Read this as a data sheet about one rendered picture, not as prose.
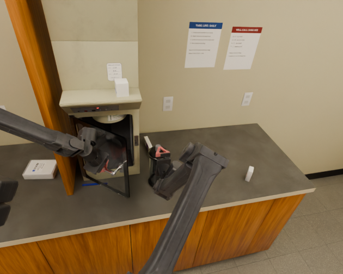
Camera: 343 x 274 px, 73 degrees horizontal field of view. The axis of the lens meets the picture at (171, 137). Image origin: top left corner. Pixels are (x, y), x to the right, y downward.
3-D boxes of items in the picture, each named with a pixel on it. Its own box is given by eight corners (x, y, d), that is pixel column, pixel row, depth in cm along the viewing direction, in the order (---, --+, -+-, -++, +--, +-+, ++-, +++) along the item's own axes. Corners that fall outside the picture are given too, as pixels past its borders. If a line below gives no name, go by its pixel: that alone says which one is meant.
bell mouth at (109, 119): (92, 106, 125) (90, 97, 122) (125, 104, 130) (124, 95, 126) (91, 124, 112) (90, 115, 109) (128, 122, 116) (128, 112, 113)
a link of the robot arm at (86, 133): (57, 154, 87) (69, 145, 82) (62, 128, 92) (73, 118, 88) (87, 162, 95) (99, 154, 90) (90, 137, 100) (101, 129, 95)
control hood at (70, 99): (66, 110, 103) (61, 90, 97) (139, 106, 111) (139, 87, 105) (63, 125, 95) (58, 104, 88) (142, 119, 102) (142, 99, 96)
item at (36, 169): (32, 164, 139) (30, 159, 137) (60, 163, 141) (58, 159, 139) (24, 179, 130) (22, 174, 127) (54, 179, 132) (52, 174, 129)
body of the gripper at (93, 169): (84, 169, 98) (76, 162, 92) (98, 149, 103) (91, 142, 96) (96, 175, 96) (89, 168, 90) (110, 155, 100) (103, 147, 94)
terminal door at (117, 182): (84, 175, 129) (71, 115, 104) (130, 198, 119) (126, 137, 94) (83, 176, 128) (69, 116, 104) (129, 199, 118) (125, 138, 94)
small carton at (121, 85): (115, 92, 100) (114, 79, 96) (127, 91, 101) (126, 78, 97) (116, 97, 96) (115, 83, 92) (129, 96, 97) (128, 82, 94)
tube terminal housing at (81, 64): (85, 151, 151) (58, 24, 104) (135, 147, 159) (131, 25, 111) (83, 181, 132) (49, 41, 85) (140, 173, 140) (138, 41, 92)
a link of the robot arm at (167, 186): (185, 153, 61) (220, 173, 62) (193, 137, 64) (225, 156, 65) (148, 192, 97) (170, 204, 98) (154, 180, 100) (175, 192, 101)
